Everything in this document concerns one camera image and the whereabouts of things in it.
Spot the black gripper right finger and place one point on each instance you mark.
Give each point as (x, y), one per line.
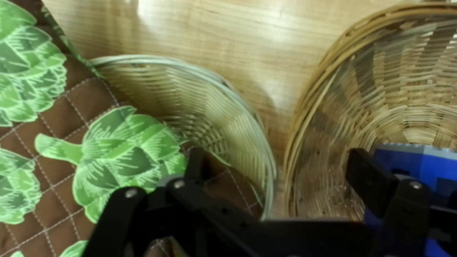
(412, 219)

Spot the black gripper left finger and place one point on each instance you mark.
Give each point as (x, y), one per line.
(182, 210)

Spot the blue lego train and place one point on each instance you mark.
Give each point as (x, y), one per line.
(432, 166)

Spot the white wicker basket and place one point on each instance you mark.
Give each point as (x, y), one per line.
(207, 112)

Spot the wicker basket holding train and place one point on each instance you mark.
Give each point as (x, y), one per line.
(392, 77)

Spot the green artichoke oven mitt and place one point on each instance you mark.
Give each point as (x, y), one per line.
(49, 100)

